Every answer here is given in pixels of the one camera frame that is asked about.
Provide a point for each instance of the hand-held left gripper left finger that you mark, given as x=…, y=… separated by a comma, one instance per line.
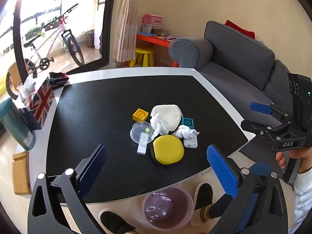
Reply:
x=93, y=168

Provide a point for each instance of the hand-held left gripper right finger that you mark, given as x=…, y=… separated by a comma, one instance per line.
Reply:
x=223, y=168

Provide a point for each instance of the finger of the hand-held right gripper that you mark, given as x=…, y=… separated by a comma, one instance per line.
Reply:
x=253, y=126
x=259, y=107

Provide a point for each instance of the clear round plastic container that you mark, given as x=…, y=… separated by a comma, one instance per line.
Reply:
x=140, y=131

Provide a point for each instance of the purple plastic waste bin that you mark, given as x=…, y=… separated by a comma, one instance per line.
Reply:
x=168, y=207

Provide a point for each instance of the white fabric pouch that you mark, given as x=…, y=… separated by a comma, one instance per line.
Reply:
x=170, y=117

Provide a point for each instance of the person's right forearm white sleeve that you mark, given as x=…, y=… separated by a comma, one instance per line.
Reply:
x=303, y=199

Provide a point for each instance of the person's right hand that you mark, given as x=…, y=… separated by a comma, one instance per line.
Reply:
x=304, y=159

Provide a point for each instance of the person's right black shoe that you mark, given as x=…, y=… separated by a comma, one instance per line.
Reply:
x=203, y=195

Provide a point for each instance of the person's black shoe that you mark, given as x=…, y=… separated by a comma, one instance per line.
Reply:
x=112, y=220
x=203, y=195

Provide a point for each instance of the white flat packet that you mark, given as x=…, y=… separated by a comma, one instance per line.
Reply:
x=191, y=143

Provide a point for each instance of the white plastic test cassette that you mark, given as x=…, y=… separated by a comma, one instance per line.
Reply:
x=142, y=146

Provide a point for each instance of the person's left black shoe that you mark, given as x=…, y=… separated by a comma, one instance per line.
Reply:
x=112, y=220

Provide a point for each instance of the grey fabric sofa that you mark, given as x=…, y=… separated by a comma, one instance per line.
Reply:
x=231, y=58

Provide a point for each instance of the teal toy brick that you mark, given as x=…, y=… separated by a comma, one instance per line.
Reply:
x=188, y=122

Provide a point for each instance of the yellow round zip pouch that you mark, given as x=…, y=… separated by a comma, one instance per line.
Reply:
x=168, y=150

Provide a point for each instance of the yellow toy brick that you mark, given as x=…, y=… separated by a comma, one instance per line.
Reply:
x=140, y=114

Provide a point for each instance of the wooden box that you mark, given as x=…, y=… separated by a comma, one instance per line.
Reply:
x=21, y=173

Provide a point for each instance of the red cushion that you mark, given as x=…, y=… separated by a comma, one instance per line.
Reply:
x=240, y=29

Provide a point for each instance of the flag print tissue box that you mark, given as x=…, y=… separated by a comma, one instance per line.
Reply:
x=41, y=102

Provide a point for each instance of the teal insulated bottle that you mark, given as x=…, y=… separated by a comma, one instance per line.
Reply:
x=17, y=126

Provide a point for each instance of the black and red gloves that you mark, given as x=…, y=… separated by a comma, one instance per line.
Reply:
x=58, y=79

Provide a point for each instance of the white tissue sheet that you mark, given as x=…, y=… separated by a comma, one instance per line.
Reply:
x=25, y=87

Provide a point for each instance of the colourful magazine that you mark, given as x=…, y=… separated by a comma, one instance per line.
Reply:
x=167, y=37

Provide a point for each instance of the red low table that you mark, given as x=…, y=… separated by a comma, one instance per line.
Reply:
x=156, y=41

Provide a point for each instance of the white bicycle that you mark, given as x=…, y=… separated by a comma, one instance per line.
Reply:
x=73, y=46

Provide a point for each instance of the small brown box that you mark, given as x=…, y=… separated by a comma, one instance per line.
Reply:
x=160, y=31

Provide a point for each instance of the yellow plastic stool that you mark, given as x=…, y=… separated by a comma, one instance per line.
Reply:
x=145, y=52

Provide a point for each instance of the dark balcony basket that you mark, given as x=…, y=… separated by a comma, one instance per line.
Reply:
x=89, y=39

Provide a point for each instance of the grey storage box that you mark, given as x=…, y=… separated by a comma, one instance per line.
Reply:
x=148, y=28

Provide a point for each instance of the pink storage box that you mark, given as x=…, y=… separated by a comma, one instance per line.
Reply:
x=152, y=19

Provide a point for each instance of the pink patterned curtain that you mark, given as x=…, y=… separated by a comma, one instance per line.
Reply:
x=125, y=24

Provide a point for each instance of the balcony planter with plants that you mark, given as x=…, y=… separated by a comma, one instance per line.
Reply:
x=36, y=31

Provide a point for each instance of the black sliding door frame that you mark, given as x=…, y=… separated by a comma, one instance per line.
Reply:
x=107, y=29

